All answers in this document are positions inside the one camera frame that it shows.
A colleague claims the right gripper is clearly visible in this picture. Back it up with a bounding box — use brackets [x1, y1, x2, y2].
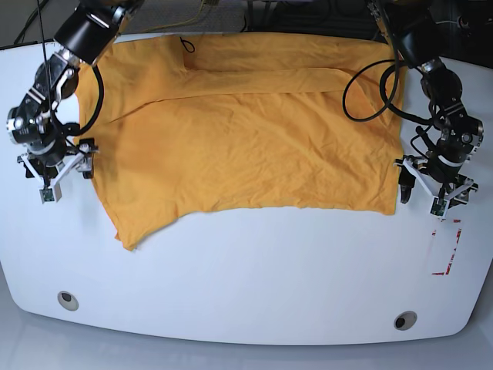
[17, 138, 99, 190]

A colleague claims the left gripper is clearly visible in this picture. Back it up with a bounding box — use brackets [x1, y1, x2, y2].
[393, 155, 478, 204]

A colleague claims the orange t-shirt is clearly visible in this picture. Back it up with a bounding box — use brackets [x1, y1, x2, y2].
[89, 32, 403, 250]

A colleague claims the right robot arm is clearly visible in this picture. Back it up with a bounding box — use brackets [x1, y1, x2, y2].
[6, 1, 143, 202]

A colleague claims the red tape rectangle marking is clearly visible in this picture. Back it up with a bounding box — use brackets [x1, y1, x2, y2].
[428, 218, 464, 276]

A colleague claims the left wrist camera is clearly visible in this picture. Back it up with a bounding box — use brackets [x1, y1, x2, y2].
[430, 197, 450, 219]

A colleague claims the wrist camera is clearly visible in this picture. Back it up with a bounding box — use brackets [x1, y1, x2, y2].
[430, 197, 450, 219]
[39, 184, 62, 204]

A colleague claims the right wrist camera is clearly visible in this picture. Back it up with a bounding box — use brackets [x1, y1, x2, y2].
[39, 184, 62, 204]

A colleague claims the left table cable grommet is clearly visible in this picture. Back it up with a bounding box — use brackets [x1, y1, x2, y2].
[57, 291, 79, 312]

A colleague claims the table cable grommet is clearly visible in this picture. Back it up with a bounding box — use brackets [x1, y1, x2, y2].
[394, 311, 418, 331]
[57, 291, 79, 312]

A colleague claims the right table cable grommet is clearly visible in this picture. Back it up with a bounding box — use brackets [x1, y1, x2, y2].
[394, 311, 418, 331]

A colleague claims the black floor cable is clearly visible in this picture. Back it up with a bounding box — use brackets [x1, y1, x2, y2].
[14, 0, 47, 44]

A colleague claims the yellow cable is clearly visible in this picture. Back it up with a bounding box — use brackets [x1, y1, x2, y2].
[140, 0, 205, 35]

